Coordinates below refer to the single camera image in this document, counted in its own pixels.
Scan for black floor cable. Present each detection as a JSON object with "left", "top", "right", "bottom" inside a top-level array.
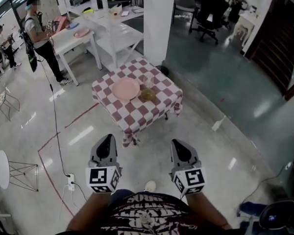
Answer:
[{"left": 34, "top": 39, "right": 72, "bottom": 179}]

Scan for person's right forearm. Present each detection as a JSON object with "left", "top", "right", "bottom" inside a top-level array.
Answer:
[{"left": 185, "top": 192, "right": 233, "bottom": 230}]

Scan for black round bin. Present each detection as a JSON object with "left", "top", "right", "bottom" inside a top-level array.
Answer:
[{"left": 159, "top": 65, "right": 171, "bottom": 77}]

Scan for round white side table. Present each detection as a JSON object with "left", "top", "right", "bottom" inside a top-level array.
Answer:
[{"left": 0, "top": 150, "right": 39, "bottom": 193}]

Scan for red white checkered tablecloth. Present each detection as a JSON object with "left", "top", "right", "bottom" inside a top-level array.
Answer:
[{"left": 91, "top": 56, "right": 184, "bottom": 149}]

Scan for gold wire chair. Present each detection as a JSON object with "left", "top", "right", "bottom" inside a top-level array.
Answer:
[{"left": 0, "top": 86, "right": 21, "bottom": 122}]

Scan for dark wooden staircase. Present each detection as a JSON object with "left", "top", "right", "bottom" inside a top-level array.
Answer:
[{"left": 244, "top": 0, "right": 294, "bottom": 101}]

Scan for white square pillar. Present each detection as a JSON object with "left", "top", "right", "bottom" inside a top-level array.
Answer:
[{"left": 143, "top": 0, "right": 176, "bottom": 68}]

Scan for black green backpack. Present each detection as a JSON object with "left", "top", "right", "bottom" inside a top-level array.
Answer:
[{"left": 24, "top": 17, "right": 39, "bottom": 73}]

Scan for pink round plate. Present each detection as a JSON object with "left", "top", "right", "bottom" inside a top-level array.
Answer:
[
  {"left": 73, "top": 28, "right": 91, "bottom": 39},
  {"left": 111, "top": 77, "right": 141, "bottom": 101}
]

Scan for white power strip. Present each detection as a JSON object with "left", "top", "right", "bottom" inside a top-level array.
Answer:
[{"left": 67, "top": 173, "right": 76, "bottom": 191}]

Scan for white carved-leg table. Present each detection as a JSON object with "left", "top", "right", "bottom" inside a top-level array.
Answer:
[{"left": 231, "top": 6, "right": 258, "bottom": 55}]

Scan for grey cable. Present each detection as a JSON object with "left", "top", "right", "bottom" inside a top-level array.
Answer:
[{"left": 244, "top": 162, "right": 294, "bottom": 207}]

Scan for person's white shoe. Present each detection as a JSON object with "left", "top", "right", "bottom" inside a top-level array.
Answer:
[{"left": 144, "top": 180, "right": 157, "bottom": 192}]

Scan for white cable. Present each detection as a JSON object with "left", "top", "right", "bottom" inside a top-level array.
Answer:
[{"left": 58, "top": 188, "right": 72, "bottom": 231}]

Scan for clear drinking glass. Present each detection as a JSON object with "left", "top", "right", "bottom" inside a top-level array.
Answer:
[{"left": 139, "top": 75, "right": 155, "bottom": 90}]

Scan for person's dark trousers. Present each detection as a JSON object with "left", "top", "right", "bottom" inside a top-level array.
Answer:
[{"left": 109, "top": 188, "right": 138, "bottom": 207}]

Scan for grey green chair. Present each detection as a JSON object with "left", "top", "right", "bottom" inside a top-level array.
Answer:
[{"left": 173, "top": 0, "right": 199, "bottom": 18}]

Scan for person's left forearm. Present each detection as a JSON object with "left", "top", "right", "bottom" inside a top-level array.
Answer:
[{"left": 65, "top": 191, "right": 115, "bottom": 233}]

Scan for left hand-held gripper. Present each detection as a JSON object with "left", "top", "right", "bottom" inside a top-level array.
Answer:
[{"left": 85, "top": 134, "right": 123, "bottom": 194}]

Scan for olive-brown bowl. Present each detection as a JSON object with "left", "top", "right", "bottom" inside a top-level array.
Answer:
[{"left": 140, "top": 88, "right": 156, "bottom": 102}]

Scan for pink folded cloth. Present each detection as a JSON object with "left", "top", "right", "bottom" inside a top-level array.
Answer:
[{"left": 52, "top": 15, "right": 71, "bottom": 34}]

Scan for white metal shelf rack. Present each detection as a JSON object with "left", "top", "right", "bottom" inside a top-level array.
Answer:
[{"left": 52, "top": 0, "right": 146, "bottom": 72}]

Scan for person's black printed shirt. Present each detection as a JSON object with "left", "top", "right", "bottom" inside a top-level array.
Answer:
[{"left": 99, "top": 191, "right": 201, "bottom": 235}]

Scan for white container with red dot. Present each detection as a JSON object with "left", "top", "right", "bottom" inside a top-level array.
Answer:
[{"left": 107, "top": 4, "right": 123, "bottom": 19}]

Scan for white rectangular table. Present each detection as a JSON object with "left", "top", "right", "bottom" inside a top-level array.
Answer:
[{"left": 49, "top": 18, "right": 104, "bottom": 87}]

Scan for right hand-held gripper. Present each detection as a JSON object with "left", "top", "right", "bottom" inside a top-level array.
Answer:
[{"left": 169, "top": 139, "right": 207, "bottom": 196}]

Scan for black office chair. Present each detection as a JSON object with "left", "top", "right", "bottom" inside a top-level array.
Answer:
[{"left": 189, "top": 0, "right": 230, "bottom": 46}]

